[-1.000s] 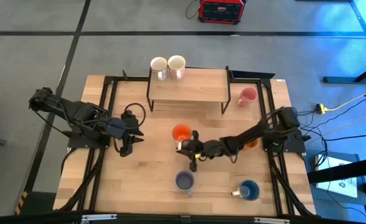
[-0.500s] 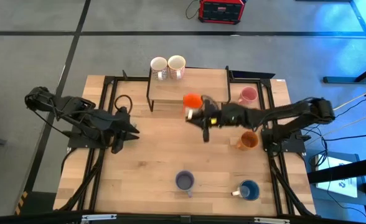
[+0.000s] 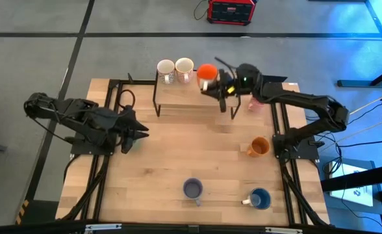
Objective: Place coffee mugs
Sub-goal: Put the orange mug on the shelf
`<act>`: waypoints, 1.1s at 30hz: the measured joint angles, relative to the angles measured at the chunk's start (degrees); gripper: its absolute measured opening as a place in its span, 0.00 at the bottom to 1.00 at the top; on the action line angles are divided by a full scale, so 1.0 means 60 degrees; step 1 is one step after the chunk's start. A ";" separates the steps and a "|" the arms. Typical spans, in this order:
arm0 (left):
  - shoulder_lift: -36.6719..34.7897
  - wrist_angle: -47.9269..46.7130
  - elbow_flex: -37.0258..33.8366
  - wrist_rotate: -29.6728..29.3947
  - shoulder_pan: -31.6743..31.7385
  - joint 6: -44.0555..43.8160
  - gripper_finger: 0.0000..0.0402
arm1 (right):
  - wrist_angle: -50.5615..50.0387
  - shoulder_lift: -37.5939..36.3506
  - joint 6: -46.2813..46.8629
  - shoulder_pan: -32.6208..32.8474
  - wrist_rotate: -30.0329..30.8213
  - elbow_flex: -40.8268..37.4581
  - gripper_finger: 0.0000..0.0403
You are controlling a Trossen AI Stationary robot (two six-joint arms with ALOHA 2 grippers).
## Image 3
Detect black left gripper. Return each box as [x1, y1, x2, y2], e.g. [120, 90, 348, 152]
[112, 108, 151, 155]

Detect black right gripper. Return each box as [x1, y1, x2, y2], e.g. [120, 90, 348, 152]
[199, 69, 242, 114]

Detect red-orange mug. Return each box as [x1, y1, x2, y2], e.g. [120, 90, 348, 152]
[196, 63, 219, 92]

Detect pink mug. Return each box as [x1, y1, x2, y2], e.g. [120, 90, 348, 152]
[248, 97, 265, 113]

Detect white mug with yellow rim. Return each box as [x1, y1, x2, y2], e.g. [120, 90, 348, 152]
[175, 57, 194, 84]

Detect orange mug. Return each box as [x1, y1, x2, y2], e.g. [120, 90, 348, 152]
[246, 136, 271, 158]

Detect purple mug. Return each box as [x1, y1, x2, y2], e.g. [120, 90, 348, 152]
[183, 177, 204, 207]

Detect blue mug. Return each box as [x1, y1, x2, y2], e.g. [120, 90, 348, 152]
[241, 187, 272, 211]

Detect white mug with red rim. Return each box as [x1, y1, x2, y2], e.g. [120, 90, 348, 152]
[157, 58, 175, 85]

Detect red tool box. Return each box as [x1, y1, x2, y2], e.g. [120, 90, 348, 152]
[206, 0, 257, 26]

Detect black yellow hazard floor plate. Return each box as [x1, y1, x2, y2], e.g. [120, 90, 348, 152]
[14, 198, 60, 226]

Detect black metal beams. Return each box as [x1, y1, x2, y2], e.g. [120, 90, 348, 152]
[320, 161, 382, 203]

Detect white box with logo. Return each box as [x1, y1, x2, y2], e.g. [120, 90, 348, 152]
[329, 161, 374, 208]

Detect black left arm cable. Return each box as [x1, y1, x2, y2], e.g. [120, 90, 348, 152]
[118, 88, 137, 111]

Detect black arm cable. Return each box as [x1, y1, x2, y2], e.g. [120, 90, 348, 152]
[118, 88, 137, 111]
[214, 57, 236, 71]

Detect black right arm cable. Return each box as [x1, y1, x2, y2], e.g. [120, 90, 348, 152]
[214, 57, 236, 71]

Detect black aluminium table frame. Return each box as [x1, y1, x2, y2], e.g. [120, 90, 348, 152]
[56, 73, 331, 234]

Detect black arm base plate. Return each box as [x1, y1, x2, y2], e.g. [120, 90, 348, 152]
[273, 134, 320, 161]
[70, 129, 116, 156]

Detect black tool box cable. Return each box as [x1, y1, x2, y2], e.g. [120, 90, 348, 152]
[193, 0, 210, 21]

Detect silver metal bracket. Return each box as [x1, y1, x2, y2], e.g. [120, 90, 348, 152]
[264, 227, 304, 234]
[84, 223, 123, 233]

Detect black metal stand frame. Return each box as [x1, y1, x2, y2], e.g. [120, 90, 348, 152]
[309, 0, 382, 88]

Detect beige floor cable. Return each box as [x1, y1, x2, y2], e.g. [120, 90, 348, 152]
[349, 96, 382, 116]
[320, 112, 382, 152]

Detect black floor cable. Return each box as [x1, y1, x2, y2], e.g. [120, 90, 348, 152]
[338, 138, 382, 148]

